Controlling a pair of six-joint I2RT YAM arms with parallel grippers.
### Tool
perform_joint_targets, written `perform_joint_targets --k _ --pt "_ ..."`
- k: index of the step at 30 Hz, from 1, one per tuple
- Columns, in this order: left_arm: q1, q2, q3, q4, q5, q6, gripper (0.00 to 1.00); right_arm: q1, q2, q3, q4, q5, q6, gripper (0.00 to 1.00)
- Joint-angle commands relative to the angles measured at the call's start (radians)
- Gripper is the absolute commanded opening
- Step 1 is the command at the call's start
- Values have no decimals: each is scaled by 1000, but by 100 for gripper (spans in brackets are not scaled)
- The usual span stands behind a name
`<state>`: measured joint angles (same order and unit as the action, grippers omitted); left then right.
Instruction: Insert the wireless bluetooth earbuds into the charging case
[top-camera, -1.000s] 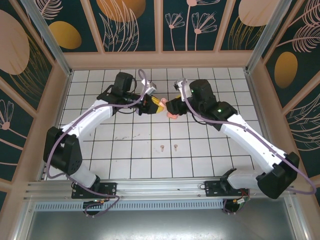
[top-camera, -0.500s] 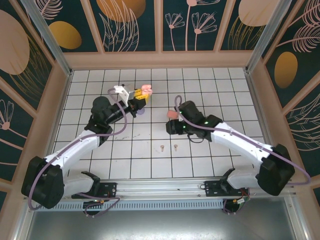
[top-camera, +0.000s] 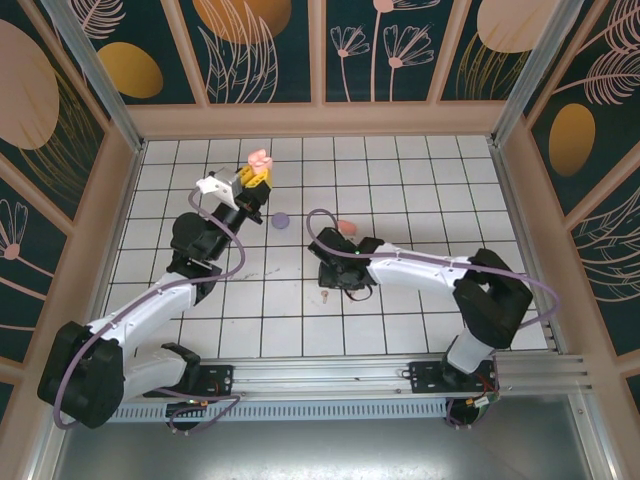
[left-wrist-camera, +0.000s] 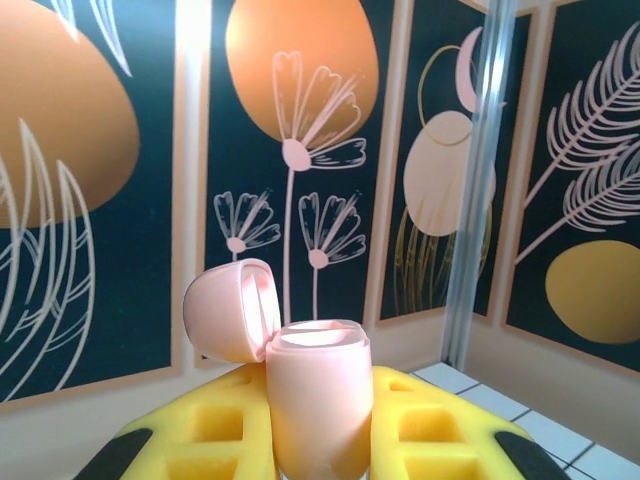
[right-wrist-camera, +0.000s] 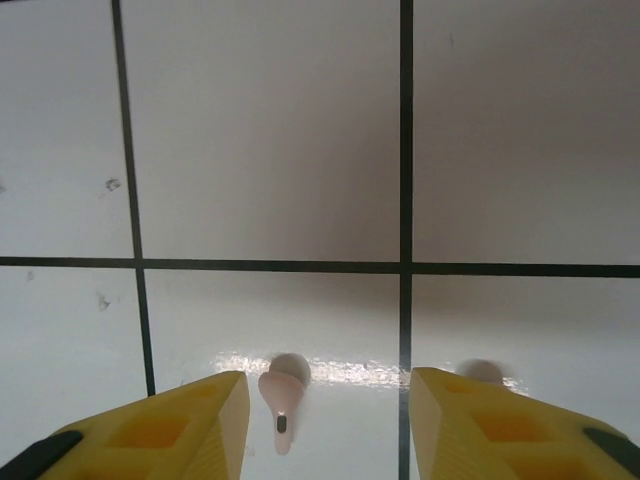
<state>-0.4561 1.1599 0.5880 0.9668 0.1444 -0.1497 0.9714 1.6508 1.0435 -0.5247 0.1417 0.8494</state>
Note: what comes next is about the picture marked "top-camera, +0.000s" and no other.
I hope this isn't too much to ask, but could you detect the peach round charging case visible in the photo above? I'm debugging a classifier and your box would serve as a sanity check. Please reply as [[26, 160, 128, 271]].
[[247, 148, 275, 171]]

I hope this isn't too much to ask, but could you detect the grey metal sheet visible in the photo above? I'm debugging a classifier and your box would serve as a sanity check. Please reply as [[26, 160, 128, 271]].
[[47, 419, 596, 480]]

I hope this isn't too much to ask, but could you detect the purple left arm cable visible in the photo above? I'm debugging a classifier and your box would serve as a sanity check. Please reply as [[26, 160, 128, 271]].
[[52, 188, 247, 437]]

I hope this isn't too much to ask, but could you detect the aluminium side rail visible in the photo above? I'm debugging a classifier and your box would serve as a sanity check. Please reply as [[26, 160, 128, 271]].
[[487, 137, 569, 361], [79, 142, 146, 361]]

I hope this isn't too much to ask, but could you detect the aluminium mounting rail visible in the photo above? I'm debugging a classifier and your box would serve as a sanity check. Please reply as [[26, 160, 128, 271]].
[[47, 353, 594, 403]]

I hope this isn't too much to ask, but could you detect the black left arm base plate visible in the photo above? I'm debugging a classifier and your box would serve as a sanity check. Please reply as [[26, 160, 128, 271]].
[[143, 363, 236, 399]]

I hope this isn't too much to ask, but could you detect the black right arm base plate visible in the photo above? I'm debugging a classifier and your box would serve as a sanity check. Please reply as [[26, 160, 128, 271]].
[[409, 359, 502, 397]]

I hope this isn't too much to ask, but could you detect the slotted grey cable duct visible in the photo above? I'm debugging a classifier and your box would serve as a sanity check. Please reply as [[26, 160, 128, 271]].
[[67, 401, 451, 422]]

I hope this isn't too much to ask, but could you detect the aluminium corner post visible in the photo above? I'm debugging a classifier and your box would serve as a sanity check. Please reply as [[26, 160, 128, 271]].
[[490, 0, 579, 147], [39, 0, 147, 154]]

